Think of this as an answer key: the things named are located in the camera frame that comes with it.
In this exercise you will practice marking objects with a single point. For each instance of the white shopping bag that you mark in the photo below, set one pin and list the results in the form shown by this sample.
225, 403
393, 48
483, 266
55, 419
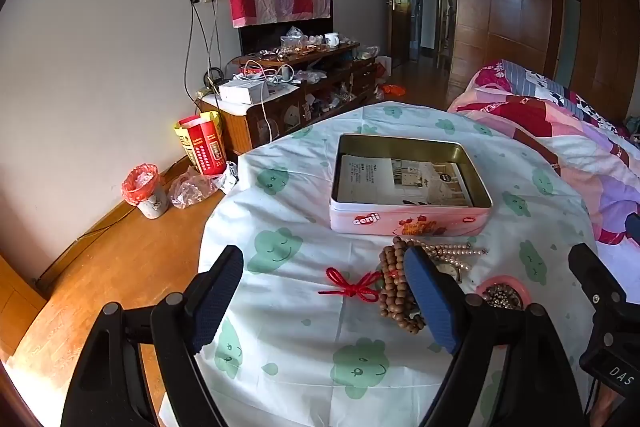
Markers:
384, 67

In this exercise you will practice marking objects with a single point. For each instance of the red and yellow paper bag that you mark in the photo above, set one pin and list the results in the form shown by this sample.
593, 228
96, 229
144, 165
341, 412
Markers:
205, 147

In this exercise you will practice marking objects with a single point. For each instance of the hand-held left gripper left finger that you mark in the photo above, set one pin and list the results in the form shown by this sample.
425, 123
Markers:
216, 307

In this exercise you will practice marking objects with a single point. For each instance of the light wooden cabinet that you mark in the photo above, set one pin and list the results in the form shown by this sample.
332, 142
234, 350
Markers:
17, 307

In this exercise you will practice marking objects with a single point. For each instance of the person's right hand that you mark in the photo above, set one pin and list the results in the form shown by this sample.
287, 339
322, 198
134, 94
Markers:
617, 404

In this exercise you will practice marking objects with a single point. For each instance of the white mug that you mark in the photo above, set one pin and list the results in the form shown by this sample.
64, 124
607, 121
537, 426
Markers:
332, 40

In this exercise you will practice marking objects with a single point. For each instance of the brown wooden tv cabinet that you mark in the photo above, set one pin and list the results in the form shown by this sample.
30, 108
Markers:
240, 127

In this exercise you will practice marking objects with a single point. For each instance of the clear bag of snacks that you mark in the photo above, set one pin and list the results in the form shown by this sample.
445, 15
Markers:
292, 39

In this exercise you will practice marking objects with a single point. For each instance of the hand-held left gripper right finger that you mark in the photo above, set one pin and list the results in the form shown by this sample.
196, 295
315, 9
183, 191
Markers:
431, 302

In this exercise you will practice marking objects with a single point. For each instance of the white cardboard box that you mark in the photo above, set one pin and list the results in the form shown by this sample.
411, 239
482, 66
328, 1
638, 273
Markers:
242, 92

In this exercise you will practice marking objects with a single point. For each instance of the brown wooden wardrobe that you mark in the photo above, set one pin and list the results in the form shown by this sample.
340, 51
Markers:
520, 32

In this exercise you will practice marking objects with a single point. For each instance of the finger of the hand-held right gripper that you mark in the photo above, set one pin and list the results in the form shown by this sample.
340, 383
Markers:
595, 277
634, 229

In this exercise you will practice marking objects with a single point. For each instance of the pink patchwork quilt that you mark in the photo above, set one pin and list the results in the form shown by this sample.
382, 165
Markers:
540, 122

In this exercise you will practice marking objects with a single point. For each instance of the white tablecloth with green clouds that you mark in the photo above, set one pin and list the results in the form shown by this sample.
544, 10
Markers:
300, 332

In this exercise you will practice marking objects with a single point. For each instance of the trash bin with red liner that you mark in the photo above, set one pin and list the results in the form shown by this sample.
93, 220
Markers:
145, 192

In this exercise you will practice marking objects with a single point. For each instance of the printed paper leaflet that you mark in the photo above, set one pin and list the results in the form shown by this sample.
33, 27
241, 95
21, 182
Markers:
400, 182

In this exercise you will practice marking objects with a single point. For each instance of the orange plastic bag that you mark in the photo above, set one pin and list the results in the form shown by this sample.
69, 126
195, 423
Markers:
394, 91

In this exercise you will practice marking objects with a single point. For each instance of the clear plastic bag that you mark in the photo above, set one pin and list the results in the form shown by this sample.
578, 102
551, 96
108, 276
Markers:
192, 189

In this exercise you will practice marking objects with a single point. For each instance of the pink round dish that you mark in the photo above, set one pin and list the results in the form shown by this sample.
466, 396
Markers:
522, 289

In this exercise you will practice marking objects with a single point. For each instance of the pink tin box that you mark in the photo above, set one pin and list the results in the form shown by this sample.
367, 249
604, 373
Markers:
360, 219

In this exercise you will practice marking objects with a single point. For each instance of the silver wristwatch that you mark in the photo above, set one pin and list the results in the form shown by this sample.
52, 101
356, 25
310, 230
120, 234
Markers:
451, 271

